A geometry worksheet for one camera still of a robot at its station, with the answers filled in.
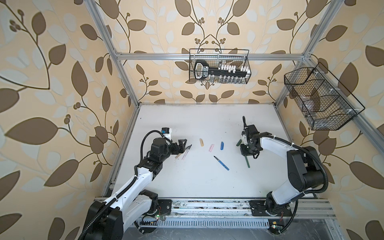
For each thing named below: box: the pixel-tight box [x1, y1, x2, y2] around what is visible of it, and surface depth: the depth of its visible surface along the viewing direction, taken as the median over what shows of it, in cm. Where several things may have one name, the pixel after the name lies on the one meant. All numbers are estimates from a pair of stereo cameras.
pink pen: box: [181, 147, 190, 161], surface depth 95 cm
